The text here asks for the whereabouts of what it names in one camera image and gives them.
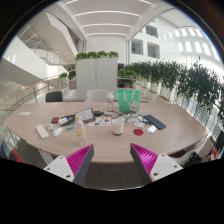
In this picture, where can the white paper cup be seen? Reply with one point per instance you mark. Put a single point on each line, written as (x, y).
(117, 126)

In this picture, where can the dark blue notebook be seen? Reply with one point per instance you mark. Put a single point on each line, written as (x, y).
(154, 121)

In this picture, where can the plants on cabinet top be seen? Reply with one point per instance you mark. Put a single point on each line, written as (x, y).
(95, 55)

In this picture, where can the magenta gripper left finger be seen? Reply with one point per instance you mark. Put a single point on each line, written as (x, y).
(73, 167)

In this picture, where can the white computer mouse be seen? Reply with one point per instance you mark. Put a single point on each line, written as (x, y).
(57, 131)

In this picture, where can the white storage cabinet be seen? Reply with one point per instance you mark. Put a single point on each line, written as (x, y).
(96, 74)

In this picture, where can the red round coaster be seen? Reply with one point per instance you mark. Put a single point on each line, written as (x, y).
(138, 132)

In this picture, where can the white tissue packet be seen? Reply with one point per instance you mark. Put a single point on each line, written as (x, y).
(151, 129)

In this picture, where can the clear shaker bottle white lid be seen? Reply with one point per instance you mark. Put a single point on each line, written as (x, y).
(110, 102)

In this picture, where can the black office chair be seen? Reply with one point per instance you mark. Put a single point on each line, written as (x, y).
(54, 96)

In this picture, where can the sticker sheet paper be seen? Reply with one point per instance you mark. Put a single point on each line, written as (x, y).
(101, 121)

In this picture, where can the white office chair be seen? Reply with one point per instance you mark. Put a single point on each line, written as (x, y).
(97, 95)

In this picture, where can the red black small device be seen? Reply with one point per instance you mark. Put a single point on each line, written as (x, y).
(55, 120)

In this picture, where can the white paper note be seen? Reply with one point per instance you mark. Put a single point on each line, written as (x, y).
(25, 113)

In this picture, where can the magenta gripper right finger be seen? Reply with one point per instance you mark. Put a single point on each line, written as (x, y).
(150, 166)

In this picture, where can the clear plastic water bottle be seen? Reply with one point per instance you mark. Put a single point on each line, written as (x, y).
(80, 130)

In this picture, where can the green tote bag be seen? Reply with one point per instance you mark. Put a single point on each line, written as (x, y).
(128, 100)

